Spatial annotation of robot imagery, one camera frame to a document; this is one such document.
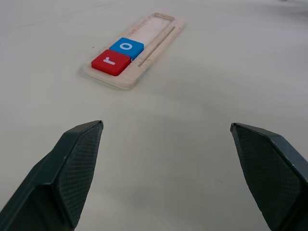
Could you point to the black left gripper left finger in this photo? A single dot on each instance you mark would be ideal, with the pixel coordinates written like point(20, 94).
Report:
point(48, 183)

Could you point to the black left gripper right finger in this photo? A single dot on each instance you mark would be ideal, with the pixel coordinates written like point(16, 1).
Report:
point(272, 173)

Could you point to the red letter tile r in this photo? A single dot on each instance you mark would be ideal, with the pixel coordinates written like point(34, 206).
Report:
point(110, 62)

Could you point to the blue letter tile o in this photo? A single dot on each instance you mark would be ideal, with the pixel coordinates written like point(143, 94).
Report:
point(126, 47)

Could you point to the wooden letter tray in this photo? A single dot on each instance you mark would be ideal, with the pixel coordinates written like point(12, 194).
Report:
point(154, 31)

